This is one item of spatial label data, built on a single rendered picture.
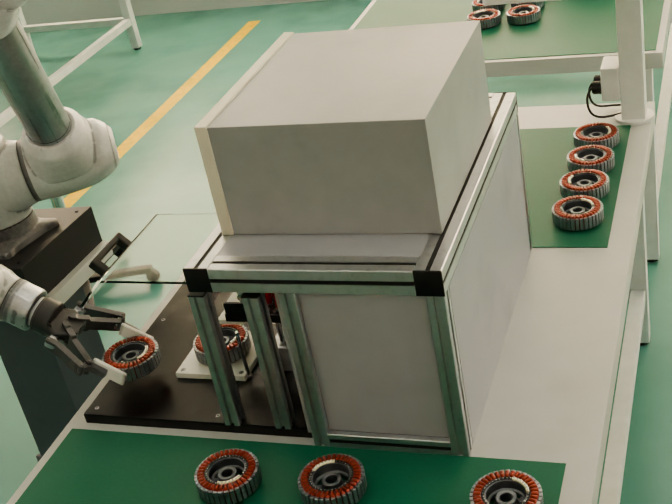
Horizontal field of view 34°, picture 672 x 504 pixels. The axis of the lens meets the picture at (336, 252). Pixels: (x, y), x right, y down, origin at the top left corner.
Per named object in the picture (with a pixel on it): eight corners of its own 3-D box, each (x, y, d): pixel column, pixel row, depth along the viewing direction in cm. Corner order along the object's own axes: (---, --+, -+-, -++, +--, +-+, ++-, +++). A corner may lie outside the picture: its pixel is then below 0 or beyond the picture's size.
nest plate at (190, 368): (176, 377, 213) (175, 372, 213) (206, 333, 225) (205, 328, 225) (245, 381, 208) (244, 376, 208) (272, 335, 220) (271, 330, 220)
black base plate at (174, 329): (86, 422, 210) (83, 413, 208) (215, 251, 261) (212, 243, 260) (312, 438, 193) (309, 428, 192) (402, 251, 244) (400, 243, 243)
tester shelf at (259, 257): (188, 292, 181) (181, 269, 179) (316, 120, 236) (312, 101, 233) (444, 297, 166) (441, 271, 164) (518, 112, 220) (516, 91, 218)
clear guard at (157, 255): (80, 308, 196) (70, 280, 193) (139, 240, 215) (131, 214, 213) (243, 312, 185) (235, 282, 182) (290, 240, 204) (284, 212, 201)
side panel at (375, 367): (314, 446, 191) (277, 293, 175) (319, 435, 194) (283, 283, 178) (469, 457, 181) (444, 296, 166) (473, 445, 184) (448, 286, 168)
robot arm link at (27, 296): (-4, 328, 212) (23, 342, 212) (2, 295, 207) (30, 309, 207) (21, 303, 220) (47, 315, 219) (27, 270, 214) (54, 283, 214)
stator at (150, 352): (96, 382, 210) (90, 366, 209) (122, 347, 219) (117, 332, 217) (146, 385, 206) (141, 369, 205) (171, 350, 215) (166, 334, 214)
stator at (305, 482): (378, 496, 177) (375, 479, 175) (316, 524, 174) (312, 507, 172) (350, 459, 186) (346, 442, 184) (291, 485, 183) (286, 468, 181)
